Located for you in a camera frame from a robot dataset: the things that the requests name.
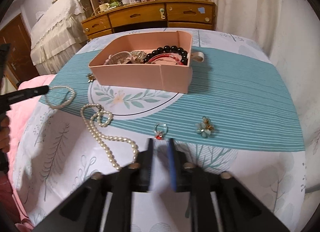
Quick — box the gold rhinestone brooch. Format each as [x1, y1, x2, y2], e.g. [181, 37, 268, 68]
[130, 50, 148, 63]

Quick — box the brown wooden door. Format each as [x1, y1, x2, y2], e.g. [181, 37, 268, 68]
[0, 13, 33, 90]

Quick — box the white pearl bracelet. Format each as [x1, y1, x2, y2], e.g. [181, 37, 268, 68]
[44, 85, 76, 110]

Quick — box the white lace cover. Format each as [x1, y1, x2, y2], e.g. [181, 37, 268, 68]
[30, 0, 89, 66]

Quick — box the pink quilted blanket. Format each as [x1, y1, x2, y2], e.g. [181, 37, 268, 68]
[0, 75, 59, 232]

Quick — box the wooden desk with drawers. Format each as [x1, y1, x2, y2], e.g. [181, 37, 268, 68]
[81, 0, 216, 41]

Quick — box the long white pearl necklace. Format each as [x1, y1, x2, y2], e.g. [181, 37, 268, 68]
[80, 103, 139, 172]

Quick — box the tree print tablecloth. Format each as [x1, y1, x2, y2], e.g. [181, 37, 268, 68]
[12, 28, 307, 232]

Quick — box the person's left hand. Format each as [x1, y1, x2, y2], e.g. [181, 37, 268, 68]
[0, 116, 11, 154]

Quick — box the pink rectangular box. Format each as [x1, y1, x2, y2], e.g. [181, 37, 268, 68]
[88, 30, 205, 95]

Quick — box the white leaf print curtain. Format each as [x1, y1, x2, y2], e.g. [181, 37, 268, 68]
[207, 0, 320, 197]

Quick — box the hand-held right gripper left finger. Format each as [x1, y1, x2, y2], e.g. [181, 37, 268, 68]
[32, 137, 154, 232]

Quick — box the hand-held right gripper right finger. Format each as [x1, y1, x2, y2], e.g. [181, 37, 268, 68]
[167, 137, 292, 232]

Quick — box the silver ring with red stone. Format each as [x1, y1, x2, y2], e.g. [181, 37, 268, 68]
[154, 123, 168, 139]

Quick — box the black bead bracelet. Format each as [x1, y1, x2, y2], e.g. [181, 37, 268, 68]
[143, 45, 189, 66]

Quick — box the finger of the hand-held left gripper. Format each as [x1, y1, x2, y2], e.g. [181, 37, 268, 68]
[7, 85, 50, 104]

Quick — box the red string bracelet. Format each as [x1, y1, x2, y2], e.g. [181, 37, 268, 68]
[146, 53, 184, 66]

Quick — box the pale pink wristwatch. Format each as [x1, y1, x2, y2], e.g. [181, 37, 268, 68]
[104, 51, 137, 65]

